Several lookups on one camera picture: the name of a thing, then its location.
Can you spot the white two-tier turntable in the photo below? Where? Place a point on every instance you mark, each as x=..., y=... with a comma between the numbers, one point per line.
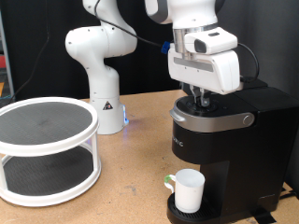
x=46, y=149

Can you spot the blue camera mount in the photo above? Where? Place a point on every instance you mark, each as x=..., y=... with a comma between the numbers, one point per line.
x=165, y=47

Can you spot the red background object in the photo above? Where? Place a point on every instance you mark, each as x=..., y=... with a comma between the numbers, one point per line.
x=2, y=62

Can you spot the black drip tray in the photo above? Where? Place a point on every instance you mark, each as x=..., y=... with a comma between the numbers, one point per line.
x=187, y=216

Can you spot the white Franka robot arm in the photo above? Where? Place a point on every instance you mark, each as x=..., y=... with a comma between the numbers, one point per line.
x=102, y=77

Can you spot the grey metal pole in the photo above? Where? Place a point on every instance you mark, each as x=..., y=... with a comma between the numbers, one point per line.
x=8, y=71

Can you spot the black Keurig coffee machine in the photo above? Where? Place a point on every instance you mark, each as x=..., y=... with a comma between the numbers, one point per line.
x=249, y=161

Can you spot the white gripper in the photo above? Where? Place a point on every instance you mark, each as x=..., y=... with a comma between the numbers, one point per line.
x=202, y=73

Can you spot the white mug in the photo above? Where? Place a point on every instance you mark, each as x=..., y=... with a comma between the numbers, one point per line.
x=188, y=193

